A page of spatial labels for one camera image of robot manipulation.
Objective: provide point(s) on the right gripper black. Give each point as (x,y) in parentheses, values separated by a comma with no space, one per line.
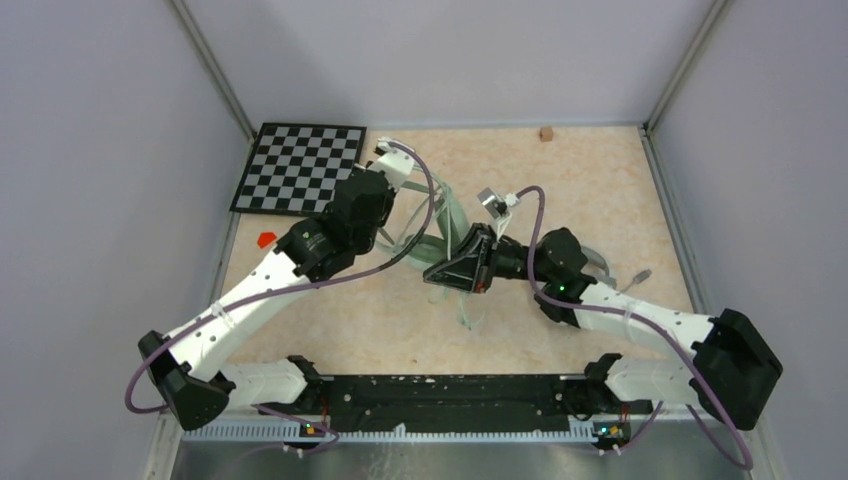
(468,275)

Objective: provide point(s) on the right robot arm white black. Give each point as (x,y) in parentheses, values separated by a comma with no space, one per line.
(721,363)

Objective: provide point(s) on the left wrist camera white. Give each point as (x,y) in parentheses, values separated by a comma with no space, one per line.
(394,159)

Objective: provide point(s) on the small red block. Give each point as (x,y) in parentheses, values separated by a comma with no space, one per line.
(265,239)

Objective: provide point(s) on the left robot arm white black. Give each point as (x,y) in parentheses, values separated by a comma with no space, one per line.
(190,366)

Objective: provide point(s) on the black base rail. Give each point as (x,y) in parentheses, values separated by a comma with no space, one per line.
(462,403)

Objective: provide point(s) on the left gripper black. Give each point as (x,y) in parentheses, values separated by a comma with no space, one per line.
(388,200)

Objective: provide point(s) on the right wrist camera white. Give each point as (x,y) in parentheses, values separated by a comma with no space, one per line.
(499,207)

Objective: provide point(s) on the white gaming headphones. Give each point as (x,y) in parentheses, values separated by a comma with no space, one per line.
(599,267)

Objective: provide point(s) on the black white checkerboard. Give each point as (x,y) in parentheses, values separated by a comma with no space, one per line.
(294,168)

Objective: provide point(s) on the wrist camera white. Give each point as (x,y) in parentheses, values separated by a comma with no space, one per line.
(394,159)
(499,207)

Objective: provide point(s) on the mint green headphones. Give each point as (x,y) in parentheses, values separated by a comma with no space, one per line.
(449,225)

